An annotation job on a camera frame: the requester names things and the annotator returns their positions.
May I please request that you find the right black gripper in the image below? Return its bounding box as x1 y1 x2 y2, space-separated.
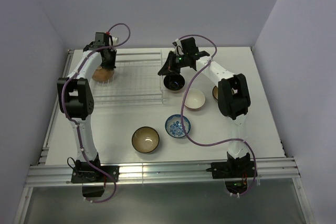
158 51 188 76

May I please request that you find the tan bowl speckled outside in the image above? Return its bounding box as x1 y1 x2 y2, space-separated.
92 66 114 82

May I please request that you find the white bowl red outside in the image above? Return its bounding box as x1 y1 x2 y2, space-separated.
183 88 206 111

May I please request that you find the tan bowl dark rim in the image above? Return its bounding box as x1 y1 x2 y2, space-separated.
131 126 160 154

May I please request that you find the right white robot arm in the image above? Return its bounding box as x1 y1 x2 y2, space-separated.
158 51 251 132

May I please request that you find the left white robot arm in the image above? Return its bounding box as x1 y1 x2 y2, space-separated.
57 46 117 182

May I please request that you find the black glazed bowl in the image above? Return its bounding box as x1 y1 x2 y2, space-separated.
163 74 185 93

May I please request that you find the small tan bowl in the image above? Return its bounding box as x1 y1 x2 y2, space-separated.
212 86 218 101

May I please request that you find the blue white patterned bowl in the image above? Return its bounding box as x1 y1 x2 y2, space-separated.
164 114 191 138

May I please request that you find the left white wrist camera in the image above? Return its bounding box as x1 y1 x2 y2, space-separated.
94 32 118 47

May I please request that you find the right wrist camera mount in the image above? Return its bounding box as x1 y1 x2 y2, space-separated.
173 37 199 56

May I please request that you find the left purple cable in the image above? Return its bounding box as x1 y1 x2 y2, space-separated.
62 23 131 204

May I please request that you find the white wire dish rack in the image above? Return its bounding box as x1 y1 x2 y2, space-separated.
90 49 164 107

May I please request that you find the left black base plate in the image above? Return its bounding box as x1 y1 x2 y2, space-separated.
71 161 120 184

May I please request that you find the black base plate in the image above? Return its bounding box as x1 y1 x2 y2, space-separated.
206 161 258 179
71 161 120 184

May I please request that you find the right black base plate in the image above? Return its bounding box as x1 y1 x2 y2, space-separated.
206 161 258 179

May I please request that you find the aluminium rail frame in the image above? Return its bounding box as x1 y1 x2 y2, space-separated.
14 47 315 223

